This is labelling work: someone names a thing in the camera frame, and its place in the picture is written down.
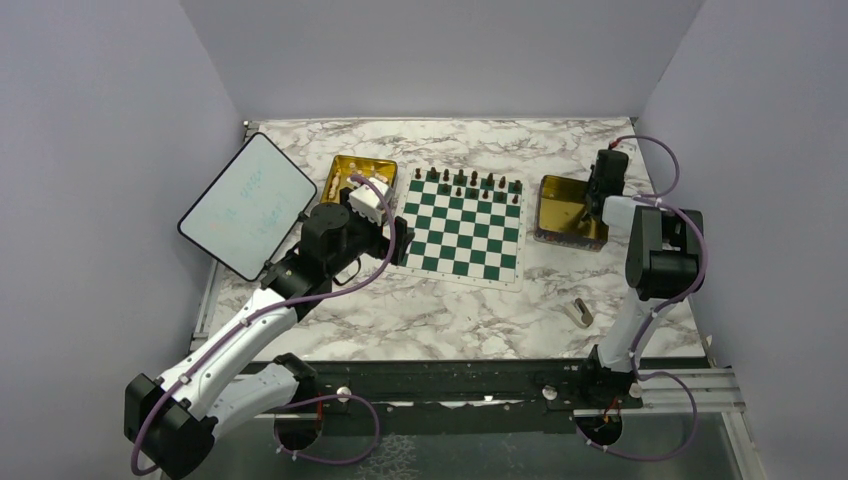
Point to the gold tin with light pieces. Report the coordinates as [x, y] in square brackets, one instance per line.
[382, 172]

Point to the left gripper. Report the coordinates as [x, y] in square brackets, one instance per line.
[402, 239]

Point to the green white chess board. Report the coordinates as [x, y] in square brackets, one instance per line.
[468, 241]

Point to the black mounting rail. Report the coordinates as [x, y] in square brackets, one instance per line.
[358, 398]

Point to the gold tin with dark pieces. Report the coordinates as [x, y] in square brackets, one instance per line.
[560, 215]

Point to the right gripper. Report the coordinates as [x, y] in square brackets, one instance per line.
[587, 195]

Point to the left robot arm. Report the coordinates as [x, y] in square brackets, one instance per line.
[175, 419]

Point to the beige black small device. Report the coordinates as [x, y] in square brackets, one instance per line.
[578, 312]

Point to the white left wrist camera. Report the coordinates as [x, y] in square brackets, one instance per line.
[365, 202]

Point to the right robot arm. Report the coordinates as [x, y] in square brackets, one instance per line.
[665, 262]

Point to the small whiteboard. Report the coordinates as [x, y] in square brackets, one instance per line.
[245, 214]

